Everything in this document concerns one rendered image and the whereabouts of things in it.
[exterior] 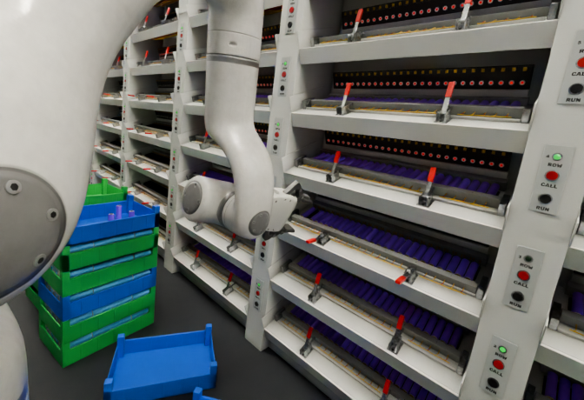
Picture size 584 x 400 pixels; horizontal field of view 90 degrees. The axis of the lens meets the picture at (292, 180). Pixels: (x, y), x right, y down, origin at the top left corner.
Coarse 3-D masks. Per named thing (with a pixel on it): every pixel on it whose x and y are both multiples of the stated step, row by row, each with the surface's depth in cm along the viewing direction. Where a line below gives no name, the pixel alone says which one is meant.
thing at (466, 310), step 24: (384, 216) 91; (288, 240) 98; (456, 240) 78; (336, 264) 85; (360, 264) 79; (384, 264) 78; (384, 288) 76; (408, 288) 70; (432, 288) 69; (480, 288) 64; (456, 312) 64; (480, 312) 60
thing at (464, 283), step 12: (300, 216) 100; (312, 228) 95; (324, 228) 92; (348, 240) 86; (360, 240) 84; (372, 252) 81; (384, 252) 79; (396, 252) 78; (408, 264) 75; (420, 264) 73; (420, 276) 71; (432, 276) 71; (444, 276) 69; (456, 276) 68; (468, 288) 66
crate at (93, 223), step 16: (96, 208) 108; (112, 208) 112; (128, 208) 116; (144, 208) 112; (80, 224) 100; (96, 224) 90; (112, 224) 94; (128, 224) 99; (144, 224) 104; (80, 240) 87
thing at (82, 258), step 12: (156, 228) 108; (132, 240) 101; (144, 240) 105; (156, 240) 109; (84, 252) 89; (96, 252) 92; (108, 252) 95; (120, 252) 98; (132, 252) 102; (60, 264) 85; (72, 264) 87; (84, 264) 90
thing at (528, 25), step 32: (416, 0) 81; (448, 0) 76; (480, 0) 72; (512, 0) 68; (544, 0) 64; (320, 32) 95; (352, 32) 96; (384, 32) 78; (416, 32) 71; (448, 32) 62; (480, 32) 59; (512, 32) 56; (544, 32) 53
